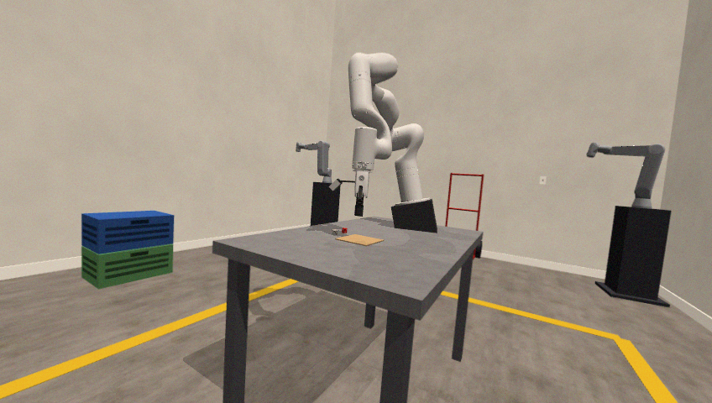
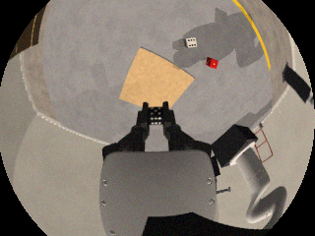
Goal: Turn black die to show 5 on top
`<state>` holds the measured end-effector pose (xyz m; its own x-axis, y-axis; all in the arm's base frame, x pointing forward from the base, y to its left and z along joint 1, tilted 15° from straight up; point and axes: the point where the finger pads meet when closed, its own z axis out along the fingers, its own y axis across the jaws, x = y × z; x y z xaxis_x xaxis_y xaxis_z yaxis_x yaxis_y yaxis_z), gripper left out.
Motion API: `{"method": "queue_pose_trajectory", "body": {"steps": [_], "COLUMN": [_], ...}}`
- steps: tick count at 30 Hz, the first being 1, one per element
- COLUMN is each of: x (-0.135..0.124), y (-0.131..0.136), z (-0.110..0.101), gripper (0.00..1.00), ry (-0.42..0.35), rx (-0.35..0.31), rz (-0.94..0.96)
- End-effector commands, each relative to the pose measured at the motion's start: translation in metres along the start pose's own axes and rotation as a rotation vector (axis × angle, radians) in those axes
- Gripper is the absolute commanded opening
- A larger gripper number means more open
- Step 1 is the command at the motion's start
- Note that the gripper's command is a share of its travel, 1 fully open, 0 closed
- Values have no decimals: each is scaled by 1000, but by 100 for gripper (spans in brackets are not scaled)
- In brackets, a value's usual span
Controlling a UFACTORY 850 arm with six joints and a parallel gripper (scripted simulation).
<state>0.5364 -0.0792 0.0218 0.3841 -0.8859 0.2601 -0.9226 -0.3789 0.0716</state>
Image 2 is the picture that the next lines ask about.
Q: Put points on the white die with black pips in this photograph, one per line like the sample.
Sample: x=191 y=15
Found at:
x=190 y=42

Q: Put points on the tan square mat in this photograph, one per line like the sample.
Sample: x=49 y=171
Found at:
x=154 y=80

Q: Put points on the red die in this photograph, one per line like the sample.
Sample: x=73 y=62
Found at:
x=212 y=62

